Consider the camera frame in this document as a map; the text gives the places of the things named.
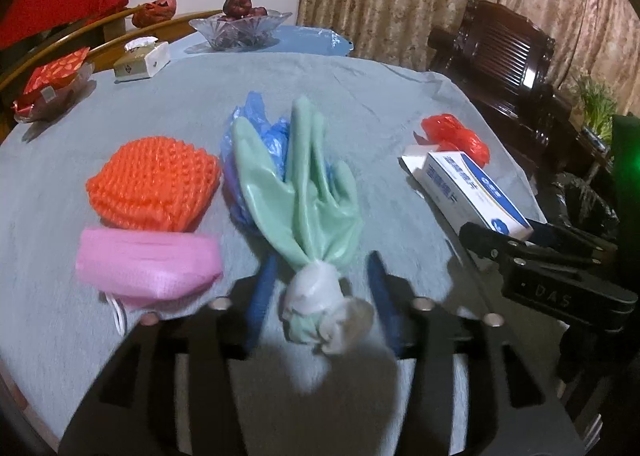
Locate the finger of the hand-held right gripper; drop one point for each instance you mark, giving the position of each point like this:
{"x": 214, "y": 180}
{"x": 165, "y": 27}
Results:
{"x": 487, "y": 241}
{"x": 560, "y": 236}

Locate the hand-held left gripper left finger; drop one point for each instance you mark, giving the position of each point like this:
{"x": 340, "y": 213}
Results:
{"x": 260, "y": 301}

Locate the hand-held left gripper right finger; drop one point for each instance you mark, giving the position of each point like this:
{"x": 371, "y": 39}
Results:
{"x": 386, "y": 306}

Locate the trash bin with black liner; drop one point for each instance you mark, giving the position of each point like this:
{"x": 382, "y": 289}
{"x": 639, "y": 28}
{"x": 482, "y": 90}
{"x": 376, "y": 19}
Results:
{"x": 580, "y": 201}

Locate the white and blue box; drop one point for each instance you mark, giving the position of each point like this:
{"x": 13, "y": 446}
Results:
{"x": 465, "y": 191}

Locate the green rubber glove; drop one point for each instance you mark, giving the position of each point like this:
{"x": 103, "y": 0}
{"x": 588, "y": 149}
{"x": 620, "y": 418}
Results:
{"x": 305, "y": 196}

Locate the red plastic bag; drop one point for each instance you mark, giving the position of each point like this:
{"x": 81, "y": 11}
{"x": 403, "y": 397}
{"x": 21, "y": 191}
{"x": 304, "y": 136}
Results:
{"x": 450, "y": 131}

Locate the pink face mask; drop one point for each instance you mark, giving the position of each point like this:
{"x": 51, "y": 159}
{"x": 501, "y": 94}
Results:
{"x": 145, "y": 261}

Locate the orange foam fruit net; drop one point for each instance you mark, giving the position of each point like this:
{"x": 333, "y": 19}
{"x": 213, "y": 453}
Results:
{"x": 150, "y": 181}

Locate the blue plastic bag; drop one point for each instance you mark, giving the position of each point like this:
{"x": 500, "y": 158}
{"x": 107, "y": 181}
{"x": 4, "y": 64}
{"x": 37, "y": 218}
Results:
{"x": 265, "y": 128}

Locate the potted green plant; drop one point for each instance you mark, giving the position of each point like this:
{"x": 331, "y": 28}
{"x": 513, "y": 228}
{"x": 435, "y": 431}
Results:
{"x": 595, "y": 101}

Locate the dark wooden armchair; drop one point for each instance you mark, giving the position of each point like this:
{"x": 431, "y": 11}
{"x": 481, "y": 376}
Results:
{"x": 500, "y": 61}

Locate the grey-blue table cloth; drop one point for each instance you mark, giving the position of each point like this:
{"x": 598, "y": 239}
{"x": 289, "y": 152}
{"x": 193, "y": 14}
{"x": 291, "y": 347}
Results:
{"x": 350, "y": 96}

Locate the tissue box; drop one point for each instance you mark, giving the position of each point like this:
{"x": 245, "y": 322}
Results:
{"x": 145, "y": 63}

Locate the light blue patterned tablecloth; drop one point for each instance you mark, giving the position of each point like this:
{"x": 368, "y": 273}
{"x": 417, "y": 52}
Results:
{"x": 310, "y": 38}

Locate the glass fruit bowl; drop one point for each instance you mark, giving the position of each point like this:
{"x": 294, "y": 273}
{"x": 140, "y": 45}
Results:
{"x": 250, "y": 33}

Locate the glass dish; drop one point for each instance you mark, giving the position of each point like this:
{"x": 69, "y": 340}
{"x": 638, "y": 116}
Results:
{"x": 62, "y": 105}

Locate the red apple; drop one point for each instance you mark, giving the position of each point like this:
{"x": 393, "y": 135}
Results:
{"x": 227, "y": 18}
{"x": 259, "y": 11}
{"x": 235, "y": 3}

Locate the red patterned packet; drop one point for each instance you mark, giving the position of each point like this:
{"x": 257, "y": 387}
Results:
{"x": 55, "y": 73}

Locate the red patterned bag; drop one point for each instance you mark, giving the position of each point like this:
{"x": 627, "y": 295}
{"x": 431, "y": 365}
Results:
{"x": 155, "y": 11}

